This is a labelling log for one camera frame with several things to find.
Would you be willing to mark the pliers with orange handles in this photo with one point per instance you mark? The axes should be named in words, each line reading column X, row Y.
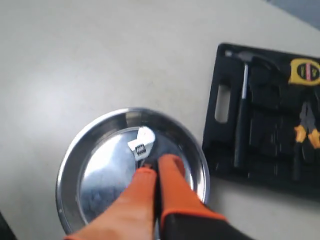
column 306, row 129

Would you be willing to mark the hammer with black handle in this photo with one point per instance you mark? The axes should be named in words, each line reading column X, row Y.
column 248, row 58

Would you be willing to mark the silver adjustable wrench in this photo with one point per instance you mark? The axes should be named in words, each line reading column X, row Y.
column 142, row 146

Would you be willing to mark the round stainless steel tray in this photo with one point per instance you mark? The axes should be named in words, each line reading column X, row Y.
column 99, row 165

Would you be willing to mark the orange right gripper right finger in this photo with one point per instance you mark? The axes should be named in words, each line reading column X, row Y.
column 184, row 216

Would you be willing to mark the black plastic tool case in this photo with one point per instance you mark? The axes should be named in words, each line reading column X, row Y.
column 274, row 108

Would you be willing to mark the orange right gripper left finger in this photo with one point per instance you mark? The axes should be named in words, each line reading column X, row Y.
column 130, row 217

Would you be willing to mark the yellow black tape measure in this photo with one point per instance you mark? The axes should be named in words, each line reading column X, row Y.
column 305, row 72

